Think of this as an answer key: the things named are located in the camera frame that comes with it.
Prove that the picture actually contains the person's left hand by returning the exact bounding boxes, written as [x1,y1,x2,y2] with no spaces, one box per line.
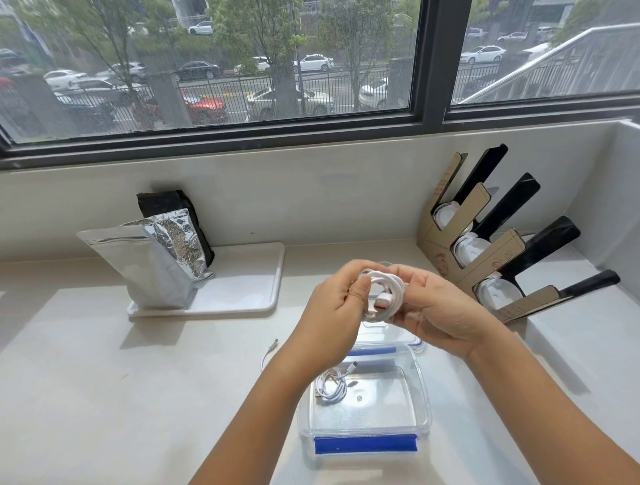
[282,259,389,383]

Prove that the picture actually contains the person's right hand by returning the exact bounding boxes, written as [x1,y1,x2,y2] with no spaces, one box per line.
[387,265,503,360]

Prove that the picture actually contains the clear container lid blue seal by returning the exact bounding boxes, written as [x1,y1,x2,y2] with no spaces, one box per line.
[357,319,426,356]

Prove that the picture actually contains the white USB cable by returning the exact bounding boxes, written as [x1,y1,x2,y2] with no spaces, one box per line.
[313,360,360,404]
[359,268,407,322]
[259,338,280,372]

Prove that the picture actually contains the clear plastic container blue clips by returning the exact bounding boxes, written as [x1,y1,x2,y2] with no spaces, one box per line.
[297,342,433,456]

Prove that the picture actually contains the person's right forearm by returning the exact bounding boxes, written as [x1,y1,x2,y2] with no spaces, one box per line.
[465,324,640,485]

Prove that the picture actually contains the person's left forearm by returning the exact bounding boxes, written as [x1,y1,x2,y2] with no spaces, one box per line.
[189,349,326,485]

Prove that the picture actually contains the white cup lid stack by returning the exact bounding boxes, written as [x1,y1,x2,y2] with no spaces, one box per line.
[432,201,473,233]
[451,233,493,268]
[473,277,525,310]

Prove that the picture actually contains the cardboard cup dispenser rack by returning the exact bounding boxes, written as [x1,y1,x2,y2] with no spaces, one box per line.
[416,143,622,324]

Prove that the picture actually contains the white rectangular tray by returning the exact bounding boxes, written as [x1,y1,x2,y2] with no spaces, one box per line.
[125,242,286,318]

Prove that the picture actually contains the silver foil bag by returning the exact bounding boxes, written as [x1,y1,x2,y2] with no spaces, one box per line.
[76,209,216,310]

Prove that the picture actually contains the black bag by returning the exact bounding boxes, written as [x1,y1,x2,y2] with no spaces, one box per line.
[136,189,216,268]

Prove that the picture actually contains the beige car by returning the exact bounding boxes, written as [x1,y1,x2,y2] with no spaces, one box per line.
[245,87,336,121]

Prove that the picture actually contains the red car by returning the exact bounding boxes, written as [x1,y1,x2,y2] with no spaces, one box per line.
[132,95,230,126]

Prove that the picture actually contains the white stair railing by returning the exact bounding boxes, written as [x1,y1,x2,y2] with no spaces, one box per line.
[457,22,640,105]

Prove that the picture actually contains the black window frame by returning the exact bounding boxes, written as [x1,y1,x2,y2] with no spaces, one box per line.
[0,0,640,172]

